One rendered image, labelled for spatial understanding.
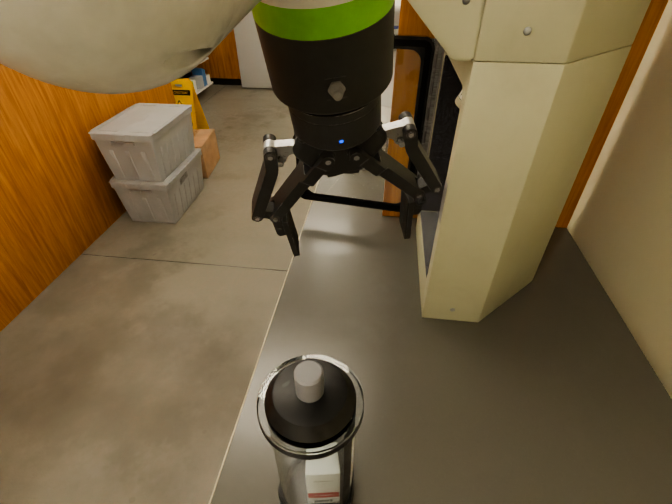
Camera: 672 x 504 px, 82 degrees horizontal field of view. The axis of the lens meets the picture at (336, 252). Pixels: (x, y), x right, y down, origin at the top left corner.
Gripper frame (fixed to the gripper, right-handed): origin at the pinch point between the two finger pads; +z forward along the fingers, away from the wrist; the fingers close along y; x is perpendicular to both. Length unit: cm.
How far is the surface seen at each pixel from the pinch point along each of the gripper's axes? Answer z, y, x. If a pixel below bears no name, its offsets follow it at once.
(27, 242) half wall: 117, 167, -108
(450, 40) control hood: -11.1, -15.8, -18.3
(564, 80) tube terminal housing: -5.8, -30.1, -14.2
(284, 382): 0.5, 9.0, 16.5
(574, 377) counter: 33, -35, 14
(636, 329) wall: 41, -55, 6
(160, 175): 133, 109, -161
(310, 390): -1.9, 6.1, 18.2
